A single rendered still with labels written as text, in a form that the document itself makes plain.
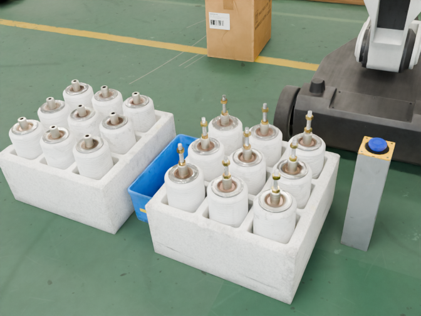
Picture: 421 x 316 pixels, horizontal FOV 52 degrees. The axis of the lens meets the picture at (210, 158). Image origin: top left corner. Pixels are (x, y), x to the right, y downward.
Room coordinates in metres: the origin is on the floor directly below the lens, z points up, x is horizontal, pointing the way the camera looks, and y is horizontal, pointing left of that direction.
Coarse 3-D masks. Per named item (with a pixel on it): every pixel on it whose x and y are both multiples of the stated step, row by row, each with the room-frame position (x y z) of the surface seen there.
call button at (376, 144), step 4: (372, 140) 0.78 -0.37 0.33; (376, 140) 0.78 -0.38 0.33; (380, 140) 0.78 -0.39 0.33; (384, 140) 0.78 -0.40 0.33; (368, 144) 0.77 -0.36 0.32; (372, 144) 0.77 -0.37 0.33; (376, 144) 0.76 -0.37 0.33; (380, 144) 0.76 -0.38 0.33; (384, 144) 0.76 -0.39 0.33; (372, 148) 0.76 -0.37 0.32; (376, 148) 0.75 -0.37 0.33; (380, 148) 0.75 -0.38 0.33; (384, 148) 0.75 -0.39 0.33
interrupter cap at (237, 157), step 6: (240, 150) 0.88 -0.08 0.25; (252, 150) 0.87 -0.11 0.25; (258, 150) 0.87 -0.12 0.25; (234, 156) 0.86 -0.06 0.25; (240, 156) 0.86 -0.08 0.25; (252, 156) 0.85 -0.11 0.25; (258, 156) 0.85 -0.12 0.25; (234, 162) 0.83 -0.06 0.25; (240, 162) 0.83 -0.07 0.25; (246, 162) 0.83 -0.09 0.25; (252, 162) 0.82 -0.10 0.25; (258, 162) 0.82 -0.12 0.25
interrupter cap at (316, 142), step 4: (296, 136) 0.92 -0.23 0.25; (300, 136) 0.92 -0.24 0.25; (312, 136) 0.91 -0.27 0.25; (316, 136) 0.91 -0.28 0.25; (300, 140) 0.90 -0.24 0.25; (312, 140) 0.90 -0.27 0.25; (316, 140) 0.89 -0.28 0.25; (320, 140) 0.89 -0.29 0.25; (300, 144) 0.88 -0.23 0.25; (304, 144) 0.89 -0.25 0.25; (312, 144) 0.88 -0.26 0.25; (316, 144) 0.88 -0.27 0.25; (320, 144) 0.88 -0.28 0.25; (300, 148) 0.87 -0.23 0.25; (304, 148) 0.87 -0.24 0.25; (308, 148) 0.87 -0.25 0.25; (312, 148) 0.86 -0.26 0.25; (316, 148) 0.86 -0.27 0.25
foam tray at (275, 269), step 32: (160, 192) 0.82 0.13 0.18; (320, 192) 0.78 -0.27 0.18; (160, 224) 0.76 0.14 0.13; (192, 224) 0.71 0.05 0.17; (224, 224) 0.69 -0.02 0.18; (320, 224) 0.79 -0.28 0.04; (192, 256) 0.72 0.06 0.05; (224, 256) 0.67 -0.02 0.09; (256, 256) 0.63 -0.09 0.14; (288, 256) 0.59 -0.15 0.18; (256, 288) 0.63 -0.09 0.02; (288, 288) 0.59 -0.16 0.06
